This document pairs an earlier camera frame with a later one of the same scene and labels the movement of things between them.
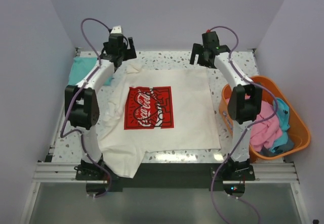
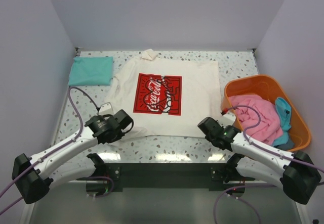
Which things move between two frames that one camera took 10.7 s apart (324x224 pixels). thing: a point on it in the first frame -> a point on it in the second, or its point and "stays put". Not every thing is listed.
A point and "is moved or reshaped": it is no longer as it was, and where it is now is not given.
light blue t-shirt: (283, 115) stays put
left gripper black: (129, 53) -> (120, 134)
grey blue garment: (288, 146) stays put
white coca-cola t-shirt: (148, 109) is moved or reshaped
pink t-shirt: (267, 134) stays put
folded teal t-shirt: (81, 66) stays put
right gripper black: (197, 49) -> (207, 138)
